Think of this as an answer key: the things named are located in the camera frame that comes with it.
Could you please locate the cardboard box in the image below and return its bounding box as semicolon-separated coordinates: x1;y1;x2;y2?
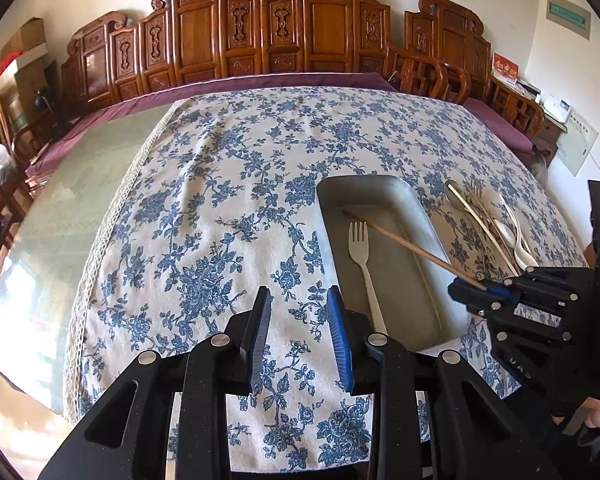
0;17;48;61

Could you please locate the white device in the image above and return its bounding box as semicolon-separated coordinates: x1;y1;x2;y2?
542;92;573;123

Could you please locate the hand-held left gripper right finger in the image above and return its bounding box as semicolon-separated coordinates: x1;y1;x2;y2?
326;285;563;480

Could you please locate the metal tray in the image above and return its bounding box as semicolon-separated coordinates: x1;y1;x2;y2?
316;175;473;353

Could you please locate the metal fork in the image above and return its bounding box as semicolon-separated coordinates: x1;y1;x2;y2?
466;176;506;246

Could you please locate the purple cloth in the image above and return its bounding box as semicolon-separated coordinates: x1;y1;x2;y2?
25;72;533;181

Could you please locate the blue floral tablecloth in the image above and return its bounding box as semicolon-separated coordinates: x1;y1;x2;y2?
62;85;588;473

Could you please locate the green wall sign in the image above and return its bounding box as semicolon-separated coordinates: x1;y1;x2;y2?
546;0;592;40

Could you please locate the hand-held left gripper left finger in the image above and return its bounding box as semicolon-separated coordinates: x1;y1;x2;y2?
39;286;273;480

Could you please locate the white plastic fork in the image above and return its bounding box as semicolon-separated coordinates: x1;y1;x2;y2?
347;221;388;336

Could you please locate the metal spoon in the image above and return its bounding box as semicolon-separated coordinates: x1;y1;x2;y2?
445;180;501;241

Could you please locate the wooden chopstick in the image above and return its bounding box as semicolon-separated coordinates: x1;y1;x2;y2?
342;209;487;291
450;186;520;276

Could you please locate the white wall panel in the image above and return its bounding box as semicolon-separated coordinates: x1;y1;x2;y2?
555;110;598;177

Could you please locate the wooden chair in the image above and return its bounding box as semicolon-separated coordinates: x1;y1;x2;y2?
385;45;473;106

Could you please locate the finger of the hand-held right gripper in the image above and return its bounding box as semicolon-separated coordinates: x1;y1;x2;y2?
480;305;576;403
447;266;583;315

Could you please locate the red box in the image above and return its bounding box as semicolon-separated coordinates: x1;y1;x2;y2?
492;52;521;86

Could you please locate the carved wooden screen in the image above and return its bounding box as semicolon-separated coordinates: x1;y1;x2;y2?
60;0;493;111

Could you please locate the wooden armchair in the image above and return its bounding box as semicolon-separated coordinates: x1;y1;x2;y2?
487;77;546;141

